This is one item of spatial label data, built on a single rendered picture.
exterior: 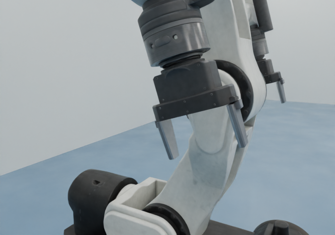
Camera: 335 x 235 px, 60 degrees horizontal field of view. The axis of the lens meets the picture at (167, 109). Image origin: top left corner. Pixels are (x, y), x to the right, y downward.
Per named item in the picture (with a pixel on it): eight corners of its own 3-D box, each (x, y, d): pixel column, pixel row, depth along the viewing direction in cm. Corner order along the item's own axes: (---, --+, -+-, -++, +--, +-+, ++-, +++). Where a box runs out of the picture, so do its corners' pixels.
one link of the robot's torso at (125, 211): (102, 247, 73) (100, 198, 70) (147, 211, 90) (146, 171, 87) (174, 278, 63) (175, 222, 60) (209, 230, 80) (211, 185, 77)
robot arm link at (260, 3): (226, 49, 78) (216, 7, 77) (240, 47, 87) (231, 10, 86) (268, 36, 72) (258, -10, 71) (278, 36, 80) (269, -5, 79)
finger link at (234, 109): (238, 149, 38) (225, 104, 38) (243, 143, 41) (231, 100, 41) (250, 147, 37) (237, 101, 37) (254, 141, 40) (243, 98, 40)
